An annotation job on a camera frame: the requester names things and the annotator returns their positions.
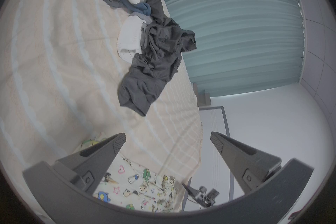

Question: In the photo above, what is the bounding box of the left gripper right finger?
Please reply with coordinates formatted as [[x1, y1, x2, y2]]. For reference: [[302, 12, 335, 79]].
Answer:
[[211, 132, 282, 194]]

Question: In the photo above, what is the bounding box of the white printed pyjama top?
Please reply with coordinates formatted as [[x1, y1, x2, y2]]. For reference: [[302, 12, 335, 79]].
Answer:
[[75, 138, 184, 213]]

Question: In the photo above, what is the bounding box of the grey bedside table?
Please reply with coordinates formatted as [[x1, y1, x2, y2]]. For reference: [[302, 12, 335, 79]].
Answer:
[[193, 82, 212, 107]]

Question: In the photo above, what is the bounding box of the bed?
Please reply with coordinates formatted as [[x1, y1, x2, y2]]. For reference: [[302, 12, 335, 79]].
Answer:
[[0, 0, 237, 214]]

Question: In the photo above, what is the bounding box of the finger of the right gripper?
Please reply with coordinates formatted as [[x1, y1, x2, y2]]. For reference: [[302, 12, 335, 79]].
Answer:
[[182, 183, 197, 198]]

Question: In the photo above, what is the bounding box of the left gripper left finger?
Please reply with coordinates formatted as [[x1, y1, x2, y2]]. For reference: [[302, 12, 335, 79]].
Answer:
[[54, 133, 126, 193]]

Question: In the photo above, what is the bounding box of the black garment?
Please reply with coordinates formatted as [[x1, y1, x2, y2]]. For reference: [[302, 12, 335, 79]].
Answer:
[[118, 0, 197, 117]]

